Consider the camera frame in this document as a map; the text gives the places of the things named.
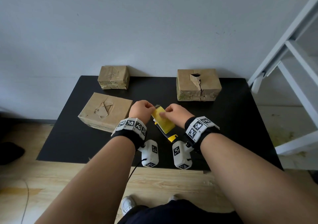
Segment black camera cable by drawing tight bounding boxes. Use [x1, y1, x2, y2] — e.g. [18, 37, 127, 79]
[127, 158, 147, 183]

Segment person's right forearm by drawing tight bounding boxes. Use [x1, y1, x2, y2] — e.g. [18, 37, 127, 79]
[200, 133, 318, 224]

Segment white metal shelf frame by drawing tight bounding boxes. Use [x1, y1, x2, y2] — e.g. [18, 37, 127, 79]
[247, 0, 318, 170]

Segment wide cardboard box torn flap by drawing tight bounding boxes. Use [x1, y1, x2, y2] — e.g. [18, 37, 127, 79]
[176, 68, 222, 102]

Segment black yellow utility knife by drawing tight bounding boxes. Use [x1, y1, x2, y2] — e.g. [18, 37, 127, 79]
[154, 122, 179, 143]

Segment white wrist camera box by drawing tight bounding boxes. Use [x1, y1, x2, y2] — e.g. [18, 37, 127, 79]
[172, 140, 194, 170]
[138, 139, 159, 168]

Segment person's left hand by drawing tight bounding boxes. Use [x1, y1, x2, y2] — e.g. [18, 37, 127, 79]
[128, 100, 156, 120]

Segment yellow tape roll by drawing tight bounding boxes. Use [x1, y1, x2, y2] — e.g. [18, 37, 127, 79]
[151, 104, 176, 133]

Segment thin grey floor cable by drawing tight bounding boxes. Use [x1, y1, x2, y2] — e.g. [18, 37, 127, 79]
[21, 180, 30, 224]

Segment tall cardboard box square hole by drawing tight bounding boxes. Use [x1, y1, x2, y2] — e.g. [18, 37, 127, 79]
[78, 92, 133, 133]

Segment person's right hand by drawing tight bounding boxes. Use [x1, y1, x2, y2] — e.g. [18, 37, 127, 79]
[159, 104, 195, 129]

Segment small cardboard box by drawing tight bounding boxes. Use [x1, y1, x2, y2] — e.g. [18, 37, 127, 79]
[97, 65, 131, 90]

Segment black bag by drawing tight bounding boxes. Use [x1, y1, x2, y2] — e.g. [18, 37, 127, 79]
[0, 141, 25, 166]

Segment black marker wristband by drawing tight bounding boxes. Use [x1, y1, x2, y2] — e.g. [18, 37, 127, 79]
[184, 116, 221, 152]
[110, 117, 147, 150]

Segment black shorts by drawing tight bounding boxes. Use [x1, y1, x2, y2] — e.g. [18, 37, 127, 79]
[117, 199, 244, 224]

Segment white left sneaker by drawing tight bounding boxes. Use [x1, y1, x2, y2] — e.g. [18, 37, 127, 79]
[121, 195, 137, 216]

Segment person's left forearm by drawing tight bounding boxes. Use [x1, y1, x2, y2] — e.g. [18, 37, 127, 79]
[34, 136, 136, 224]

